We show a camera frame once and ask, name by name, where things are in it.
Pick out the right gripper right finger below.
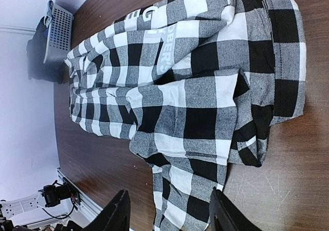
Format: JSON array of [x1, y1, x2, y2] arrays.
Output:
[[209, 187, 261, 231]]

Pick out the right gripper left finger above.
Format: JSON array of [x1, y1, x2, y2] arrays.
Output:
[[82, 190, 131, 231]]

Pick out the black white checkered cloth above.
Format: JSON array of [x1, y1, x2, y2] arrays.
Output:
[[65, 0, 306, 230]]

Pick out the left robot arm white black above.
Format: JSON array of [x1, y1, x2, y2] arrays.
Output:
[[1, 178, 81, 230]]

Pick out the white plastic laundry basket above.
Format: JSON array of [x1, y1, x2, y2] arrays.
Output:
[[43, 2, 74, 63]]

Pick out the grey garment in basket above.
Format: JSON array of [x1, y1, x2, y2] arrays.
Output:
[[43, 0, 54, 27]]

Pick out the front aluminium rail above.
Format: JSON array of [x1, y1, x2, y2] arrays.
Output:
[[57, 167, 103, 221]]

